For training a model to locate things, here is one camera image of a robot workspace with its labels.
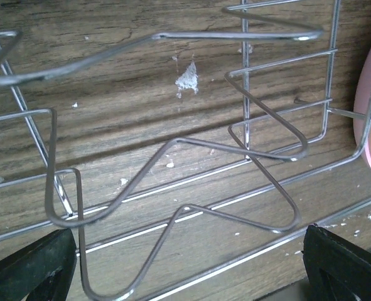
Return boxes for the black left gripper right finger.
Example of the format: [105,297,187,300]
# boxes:
[303,224,371,300]

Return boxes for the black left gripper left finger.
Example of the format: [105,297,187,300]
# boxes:
[0,229,77,300]

